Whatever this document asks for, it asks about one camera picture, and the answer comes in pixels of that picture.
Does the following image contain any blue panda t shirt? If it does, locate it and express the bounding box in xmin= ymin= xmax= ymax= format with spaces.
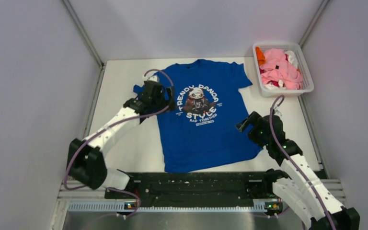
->
xmin=133 ymin=59 xmax=264 ymax=173

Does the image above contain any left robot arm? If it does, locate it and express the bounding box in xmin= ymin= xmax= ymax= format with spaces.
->
xmin=66 ymin=80 xmax=176 ymax=198

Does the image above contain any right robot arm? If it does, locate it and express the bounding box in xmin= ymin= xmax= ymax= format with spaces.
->
xmin=236 ymin=112 xmax=360 ymax=230

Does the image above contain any red garment in basket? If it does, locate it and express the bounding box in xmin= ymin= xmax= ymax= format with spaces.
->
xmin=266 ymin=80 xmax=284 ymax=88

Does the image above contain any white plastic laundry basket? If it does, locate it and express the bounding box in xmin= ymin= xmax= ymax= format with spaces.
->
xmin=253 ymin=42 xmax=314 ymax=97

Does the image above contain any pink t shirt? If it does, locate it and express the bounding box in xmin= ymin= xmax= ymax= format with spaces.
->
xmin=259 ymin=48 xmax=303 ymax=90

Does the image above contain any orange garment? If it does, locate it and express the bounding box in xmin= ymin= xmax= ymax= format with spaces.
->
xmin=255 ymin=46 xmax=266 ymax=66

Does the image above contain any white garment in basket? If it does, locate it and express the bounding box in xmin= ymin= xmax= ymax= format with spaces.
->
xmin=284 ymin=50 xmax=299 ymax=69

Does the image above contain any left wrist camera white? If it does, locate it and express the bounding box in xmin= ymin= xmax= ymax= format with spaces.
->
xmin=145 ymin=74 xmax=160 ymax=82

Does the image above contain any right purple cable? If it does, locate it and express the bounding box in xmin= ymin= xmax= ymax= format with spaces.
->
xmin=251 ymin=94 xmax=339 ymax=230

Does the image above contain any purple cable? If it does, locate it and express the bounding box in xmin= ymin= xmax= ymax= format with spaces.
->
xmin=251 ymin=94 xmax=339 ymax=230
xmin=62 ymin=69 xmax=174 ymax=219

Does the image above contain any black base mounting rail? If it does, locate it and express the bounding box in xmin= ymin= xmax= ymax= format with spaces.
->
xmin=74 ymin=171 xmax=327 ymax=208

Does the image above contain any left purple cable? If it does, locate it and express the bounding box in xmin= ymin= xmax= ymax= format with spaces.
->
xmin=62 ymin=69 xmax=174 ymax=219

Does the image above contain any white slotted cable duct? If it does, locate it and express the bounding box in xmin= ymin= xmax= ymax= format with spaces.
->
xmin=69 ymin=201 xmax=280 ymax=213

